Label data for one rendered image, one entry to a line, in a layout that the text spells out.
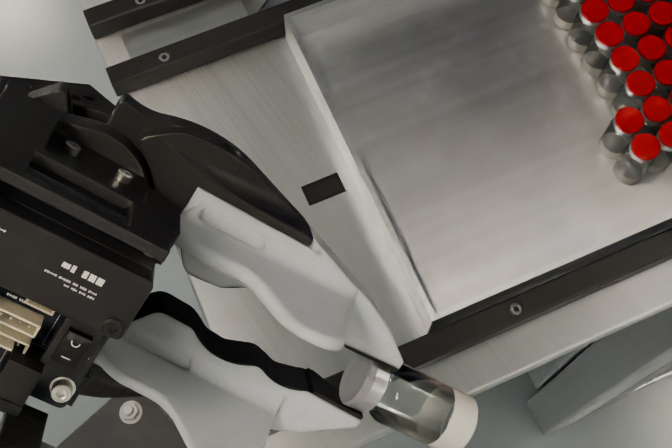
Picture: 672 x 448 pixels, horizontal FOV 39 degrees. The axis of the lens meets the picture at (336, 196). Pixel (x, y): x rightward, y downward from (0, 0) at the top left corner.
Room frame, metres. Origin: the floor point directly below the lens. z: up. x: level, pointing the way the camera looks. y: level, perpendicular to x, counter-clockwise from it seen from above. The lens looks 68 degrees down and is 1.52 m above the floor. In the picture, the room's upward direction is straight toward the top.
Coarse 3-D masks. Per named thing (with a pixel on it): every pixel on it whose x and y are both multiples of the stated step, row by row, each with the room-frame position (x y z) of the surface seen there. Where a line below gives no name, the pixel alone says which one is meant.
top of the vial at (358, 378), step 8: (352, 360) 0.07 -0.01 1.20; (360, 360) 0.07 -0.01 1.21; (368, 360) 0.07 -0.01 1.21; (352, 368) 0.07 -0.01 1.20; (360, 368) 0.06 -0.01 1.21; (368, 368) 0.06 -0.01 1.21; (376, 368) 0.06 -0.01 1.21; (344, 376) 0.06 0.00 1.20; (352, 376) 0.06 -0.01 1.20; (360, 376) 0.06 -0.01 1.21; (368, 376) 0.06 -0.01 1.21; (344, 384) 0.06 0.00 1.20; (352, 384) 0.06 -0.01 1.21; (360, 384) 0.06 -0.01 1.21; (368, 384) 0.06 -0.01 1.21; (344, 392) 0.06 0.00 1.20; (352, 392) 0.06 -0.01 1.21; (360, 392) 0.05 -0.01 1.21; (368, 392) 0.05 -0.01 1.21; (344, 400) 0.05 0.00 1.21; (352, 400) 0.05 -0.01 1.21; (360, 400) 0.05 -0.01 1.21
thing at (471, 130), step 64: (384, 0) 0.42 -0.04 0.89; (448, 0) 0.43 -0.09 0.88; (512, 0) 0.43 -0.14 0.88; (320, 64) 0.37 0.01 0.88; (384, 64) 0.37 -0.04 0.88; (448, 64) 0.37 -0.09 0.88; (512, 64) 0.37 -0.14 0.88; (576, 64) 0.37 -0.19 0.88; (384, 128) 0.31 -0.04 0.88; (448, 128) 0.31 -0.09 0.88; (512, 128) 0.31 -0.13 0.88; (576, 128) 0.31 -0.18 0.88; (384, 192) 0.26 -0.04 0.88; (448, 192) 0.26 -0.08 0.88; (512, 192) 0.26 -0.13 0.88; (576, 192) 0.26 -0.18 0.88; (640, 192) 0.26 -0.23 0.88; (448, 256) 0.21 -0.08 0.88; (512, 256) 0.21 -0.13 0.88; (576, 256) 0.20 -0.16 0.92; (448, 320) 0.16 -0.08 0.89
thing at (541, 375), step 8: (576, 352) 0.26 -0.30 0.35; (560, 360) 0.26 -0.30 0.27; (568, 360) 0.26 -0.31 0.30; (536, 368) 0.28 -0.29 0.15; (544, 368) 0.27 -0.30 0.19; (552, 368) 0.26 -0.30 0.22; (560, 368) 0.26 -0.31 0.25; (664, 368) 0.23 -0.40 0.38; (536, 376) 0.27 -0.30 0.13; (544, 376) 0.26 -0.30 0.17; (552, 376) 0.26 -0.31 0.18; (648, 376) 0.22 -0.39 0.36; (656, 376) 0.26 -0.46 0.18; (664, 376) 0.27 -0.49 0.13; (536, 384) 0.26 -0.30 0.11; (544, 384) 0.26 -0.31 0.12; (640, 384) 0.24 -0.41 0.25; (648, 384) 0.26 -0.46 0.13; (624, 392) 0.23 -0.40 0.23; (632, 392) 0.25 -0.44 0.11
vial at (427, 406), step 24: (384, 384) 0.06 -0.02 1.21; (408, 384) 0.06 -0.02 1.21; (432, 384) 0.06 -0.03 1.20; (360, 408) 0.05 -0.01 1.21; (384, 408) 0.05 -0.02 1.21; (408, 408) 0.05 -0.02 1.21; (432, 408) 0.05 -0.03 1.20; (456, 408) 0.05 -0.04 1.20; (408, 432) 0.04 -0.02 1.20; (432, 432) 0.04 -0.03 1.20; (456, 432) 0.04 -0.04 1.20
